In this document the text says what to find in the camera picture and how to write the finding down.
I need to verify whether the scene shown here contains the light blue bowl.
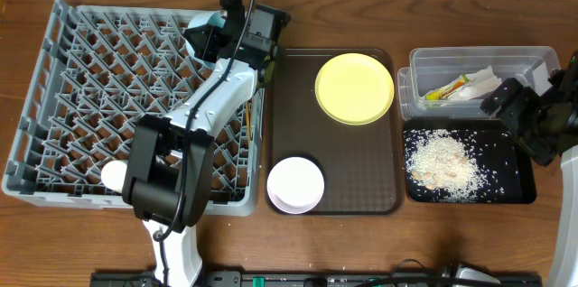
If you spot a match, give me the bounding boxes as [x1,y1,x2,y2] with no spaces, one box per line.
[182,11,225,68]

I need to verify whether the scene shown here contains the white paper napkin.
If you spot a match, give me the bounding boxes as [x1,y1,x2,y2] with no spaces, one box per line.
[444,66,502,101]

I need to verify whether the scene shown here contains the green snack wrapper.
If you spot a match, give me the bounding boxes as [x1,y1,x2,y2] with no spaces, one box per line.
[425,75,470,101]

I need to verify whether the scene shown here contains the wooden chopstick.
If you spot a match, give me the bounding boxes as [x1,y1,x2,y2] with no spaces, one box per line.
[245,101,251,144]
[247,96,256,136]

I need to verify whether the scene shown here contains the rice food scraps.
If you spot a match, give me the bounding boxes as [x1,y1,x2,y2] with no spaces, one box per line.
[403,129,503,203]

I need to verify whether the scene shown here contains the pink bowl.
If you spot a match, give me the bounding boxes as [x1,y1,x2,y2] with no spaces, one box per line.
[266,157,325,215]

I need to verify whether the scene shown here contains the white paper cup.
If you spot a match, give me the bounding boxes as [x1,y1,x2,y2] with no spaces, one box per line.
[100,160,127,193]

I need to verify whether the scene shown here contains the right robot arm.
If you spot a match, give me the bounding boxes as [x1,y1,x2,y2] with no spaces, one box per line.
[480,53,577,287]

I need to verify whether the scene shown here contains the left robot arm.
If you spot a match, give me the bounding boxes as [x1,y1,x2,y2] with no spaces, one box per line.
[122,0,291,286]

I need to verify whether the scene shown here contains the black waste tray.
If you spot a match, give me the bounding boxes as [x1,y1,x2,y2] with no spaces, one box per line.
[403,118,536,204]

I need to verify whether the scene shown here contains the clear plastic bin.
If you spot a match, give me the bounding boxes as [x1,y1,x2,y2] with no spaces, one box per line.
[397,46,561,121]

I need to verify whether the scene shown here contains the grey dish rack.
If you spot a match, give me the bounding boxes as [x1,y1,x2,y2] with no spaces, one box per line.
[1,0,272,218]

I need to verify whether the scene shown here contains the yellow plate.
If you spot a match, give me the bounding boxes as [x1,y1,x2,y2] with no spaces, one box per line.
[314,52,395,125]

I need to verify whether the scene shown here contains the dark brown serving tray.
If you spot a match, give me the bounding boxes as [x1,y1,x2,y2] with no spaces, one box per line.
[264,48,404,216]

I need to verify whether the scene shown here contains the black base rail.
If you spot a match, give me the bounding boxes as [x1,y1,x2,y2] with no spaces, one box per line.
[89,270,543,287]

